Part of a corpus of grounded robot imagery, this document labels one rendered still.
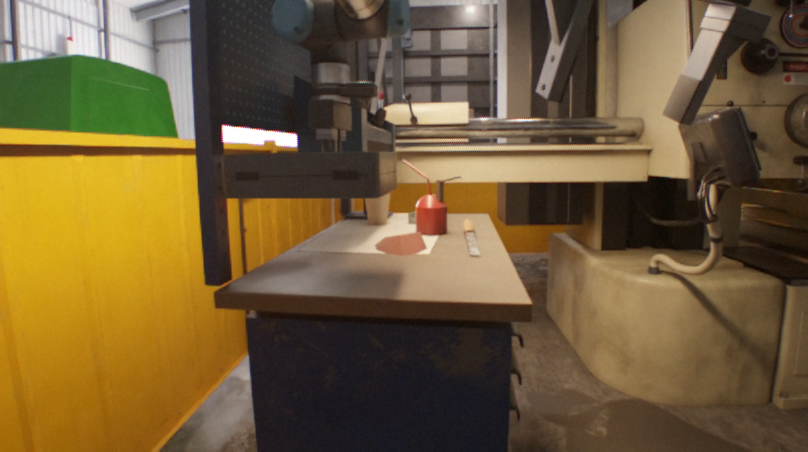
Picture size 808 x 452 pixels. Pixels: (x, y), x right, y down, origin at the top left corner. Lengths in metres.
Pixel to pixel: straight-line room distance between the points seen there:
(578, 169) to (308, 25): 1.63
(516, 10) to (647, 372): 1.99
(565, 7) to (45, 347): 1.33
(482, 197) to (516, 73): 1.96
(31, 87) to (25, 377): 2.44
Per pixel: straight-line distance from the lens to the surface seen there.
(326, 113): 0.76
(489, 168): 2.00
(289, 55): 1.06
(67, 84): 3.29
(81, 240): 1.41
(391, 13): 0.67
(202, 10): 0.76
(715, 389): 2.42
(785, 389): 2.62
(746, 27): 0.44
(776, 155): 2.23
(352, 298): 0.63
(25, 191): 1.29
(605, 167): 2.14
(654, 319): 2.19
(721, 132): 1.43
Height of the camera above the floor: 1.16
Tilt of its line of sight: 6 degrees down
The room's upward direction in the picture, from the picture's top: 1 degrees counter-clockwise
